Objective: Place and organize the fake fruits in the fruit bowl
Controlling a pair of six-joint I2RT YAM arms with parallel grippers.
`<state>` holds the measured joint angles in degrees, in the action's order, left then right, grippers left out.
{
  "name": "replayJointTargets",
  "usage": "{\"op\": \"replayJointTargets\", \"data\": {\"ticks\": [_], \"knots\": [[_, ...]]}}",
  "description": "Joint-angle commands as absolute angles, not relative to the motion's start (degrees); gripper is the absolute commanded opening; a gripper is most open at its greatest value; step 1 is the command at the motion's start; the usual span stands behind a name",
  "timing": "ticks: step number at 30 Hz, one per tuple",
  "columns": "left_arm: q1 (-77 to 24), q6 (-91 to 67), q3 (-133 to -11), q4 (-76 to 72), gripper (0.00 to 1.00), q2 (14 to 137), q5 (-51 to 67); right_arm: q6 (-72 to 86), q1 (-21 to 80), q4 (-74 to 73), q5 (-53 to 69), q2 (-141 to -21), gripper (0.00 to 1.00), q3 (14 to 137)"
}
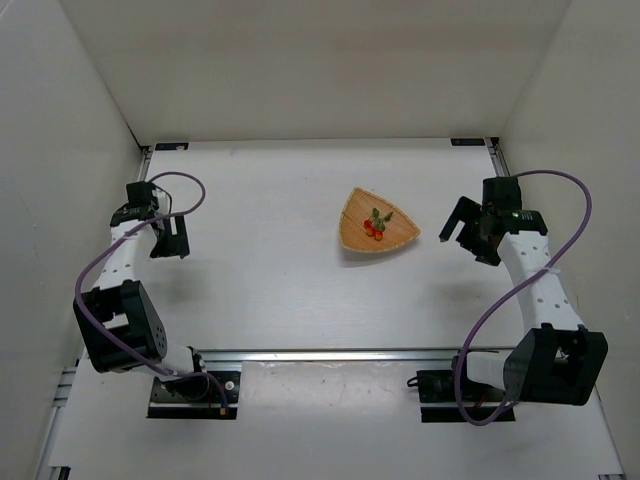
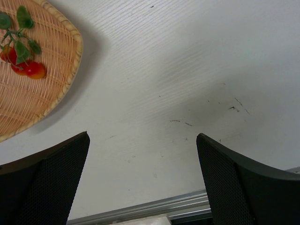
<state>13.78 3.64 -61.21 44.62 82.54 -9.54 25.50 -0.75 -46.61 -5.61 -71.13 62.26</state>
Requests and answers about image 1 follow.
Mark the fake cherry sprig with leaves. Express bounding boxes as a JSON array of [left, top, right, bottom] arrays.
[[363, 208, 394, 241]]

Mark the single fake red cherry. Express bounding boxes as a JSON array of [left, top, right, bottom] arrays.
[[364, 220, 375, 237]]

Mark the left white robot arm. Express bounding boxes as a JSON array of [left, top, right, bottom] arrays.
[[73, 210, 205, 381]]

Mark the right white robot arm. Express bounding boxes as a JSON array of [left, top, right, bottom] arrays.
[[439, 197, 608, 406]]

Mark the woven bamboo fruit basket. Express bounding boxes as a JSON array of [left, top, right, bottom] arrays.
[[338, 187, 421, 254]]

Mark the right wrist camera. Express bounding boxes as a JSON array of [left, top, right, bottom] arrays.
[[482, 176, 522, 215]]

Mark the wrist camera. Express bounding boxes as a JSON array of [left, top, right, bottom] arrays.
[[482, 176, 522, 215], [126, 181, 173, 214]]

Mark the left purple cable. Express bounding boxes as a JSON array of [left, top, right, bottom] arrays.
[[73, 171, 229, 416]]

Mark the purple cable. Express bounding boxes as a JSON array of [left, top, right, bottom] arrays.
[[73, 171, 229, 416], [455, 169, 594, 427]]

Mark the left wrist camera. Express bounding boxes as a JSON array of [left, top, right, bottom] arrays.
[[126, 181, 173, 214]]

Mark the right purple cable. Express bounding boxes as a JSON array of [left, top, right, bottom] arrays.
[[455, 169, 594, 427]]

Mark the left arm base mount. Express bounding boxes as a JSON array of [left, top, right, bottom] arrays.
[[147, 363, 242, 420]]

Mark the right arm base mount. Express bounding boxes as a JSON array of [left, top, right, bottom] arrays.
[[406, 364, 504, 424]]

